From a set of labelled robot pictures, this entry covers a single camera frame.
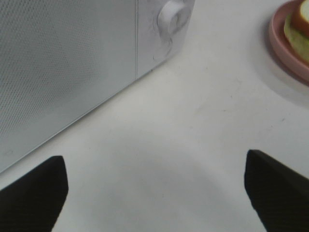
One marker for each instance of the white microwave door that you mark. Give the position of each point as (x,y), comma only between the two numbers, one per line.
(59,59)

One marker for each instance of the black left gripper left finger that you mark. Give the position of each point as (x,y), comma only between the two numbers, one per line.
(33,202)

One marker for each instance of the white timer knob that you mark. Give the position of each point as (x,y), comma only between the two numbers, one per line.
(172,18)

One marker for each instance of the white round door button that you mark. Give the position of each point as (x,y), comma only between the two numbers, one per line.
(163,50)

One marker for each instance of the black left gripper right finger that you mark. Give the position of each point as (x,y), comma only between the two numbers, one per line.
(278,194)

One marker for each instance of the white microwave oven body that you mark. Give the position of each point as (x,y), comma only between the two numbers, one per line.
(148,37)

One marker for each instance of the toast sandwich with lettuce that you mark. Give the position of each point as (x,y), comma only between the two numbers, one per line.
(296,30)

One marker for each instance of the pink round plate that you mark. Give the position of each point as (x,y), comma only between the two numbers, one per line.
(280,45)

